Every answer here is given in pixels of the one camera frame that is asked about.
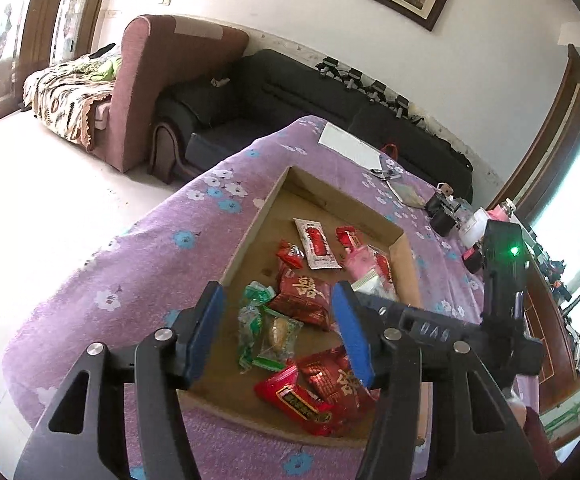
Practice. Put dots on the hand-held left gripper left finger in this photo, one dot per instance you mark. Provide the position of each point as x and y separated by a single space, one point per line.
207 332

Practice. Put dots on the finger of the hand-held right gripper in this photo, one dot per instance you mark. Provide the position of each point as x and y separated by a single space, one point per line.
385 312

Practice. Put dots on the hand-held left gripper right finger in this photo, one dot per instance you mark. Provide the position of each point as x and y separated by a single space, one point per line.
354 332

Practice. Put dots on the clear plastic snack packet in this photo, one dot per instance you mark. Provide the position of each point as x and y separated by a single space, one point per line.
372 286

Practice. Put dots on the green and white candy packet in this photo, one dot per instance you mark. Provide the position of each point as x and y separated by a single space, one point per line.
250 332

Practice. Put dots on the red packet with gold print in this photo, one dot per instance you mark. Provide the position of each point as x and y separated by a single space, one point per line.
330 375
302 300

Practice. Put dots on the clear green cookie packet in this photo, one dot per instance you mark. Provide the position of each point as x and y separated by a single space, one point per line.
277 337

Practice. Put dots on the red snack bar dark label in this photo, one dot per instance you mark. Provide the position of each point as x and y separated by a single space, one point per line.
295 400
350 237

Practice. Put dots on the small red candy packet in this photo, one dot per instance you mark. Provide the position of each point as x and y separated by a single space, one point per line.
291 255

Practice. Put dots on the shallow cardboard box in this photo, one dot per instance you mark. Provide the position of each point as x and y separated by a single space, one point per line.
290 220

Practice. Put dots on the person's right forearm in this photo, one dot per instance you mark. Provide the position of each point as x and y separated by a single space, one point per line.
540 435

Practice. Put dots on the white sachet with red print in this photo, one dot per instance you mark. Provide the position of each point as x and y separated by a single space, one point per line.
383 265
316 245

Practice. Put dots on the red and black small object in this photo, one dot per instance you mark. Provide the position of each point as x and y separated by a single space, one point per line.
472 260

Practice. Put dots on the pink snack packet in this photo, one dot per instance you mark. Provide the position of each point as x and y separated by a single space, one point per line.
362 262

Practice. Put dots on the wooden side cabinet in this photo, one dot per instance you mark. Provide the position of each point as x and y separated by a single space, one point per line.
555 350

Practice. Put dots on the white round jar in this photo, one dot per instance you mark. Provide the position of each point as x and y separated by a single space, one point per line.
472 227

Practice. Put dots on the purple floral tablecloth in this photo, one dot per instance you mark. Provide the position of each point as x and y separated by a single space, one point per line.
144 270

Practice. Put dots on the clear pink bottle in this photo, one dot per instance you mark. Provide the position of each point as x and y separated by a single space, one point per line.
504 211

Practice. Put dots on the black boxy device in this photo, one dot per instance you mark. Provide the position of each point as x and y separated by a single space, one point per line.
442 212

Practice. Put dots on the black marker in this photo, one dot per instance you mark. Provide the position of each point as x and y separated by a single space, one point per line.
394 176
379 172

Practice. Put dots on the white paper sheet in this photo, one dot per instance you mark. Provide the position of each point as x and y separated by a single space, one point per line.
350 145

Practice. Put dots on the black spare gripper device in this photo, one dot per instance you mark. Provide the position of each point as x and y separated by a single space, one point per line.
352 78
327 66
377 91
400 106

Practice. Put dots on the black sofa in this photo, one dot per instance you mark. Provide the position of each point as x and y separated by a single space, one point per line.
280 90

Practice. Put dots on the small white crumpled object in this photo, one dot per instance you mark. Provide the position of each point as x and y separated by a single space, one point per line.
220 81

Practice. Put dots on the maroon sofa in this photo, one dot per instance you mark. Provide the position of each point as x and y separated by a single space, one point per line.
169 70

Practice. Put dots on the patterned brown white blanket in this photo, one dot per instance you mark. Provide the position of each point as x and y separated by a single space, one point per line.
64 100

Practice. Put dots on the green cloth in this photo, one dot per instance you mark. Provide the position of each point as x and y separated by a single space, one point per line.
107 67

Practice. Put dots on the black flat object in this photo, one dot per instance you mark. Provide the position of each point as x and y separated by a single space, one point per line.
101 51

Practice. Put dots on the wooden door with glass panes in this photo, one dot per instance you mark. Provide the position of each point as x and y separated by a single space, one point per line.
34 20

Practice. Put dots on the wooden window frame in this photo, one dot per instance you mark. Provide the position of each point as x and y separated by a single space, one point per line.
550 135

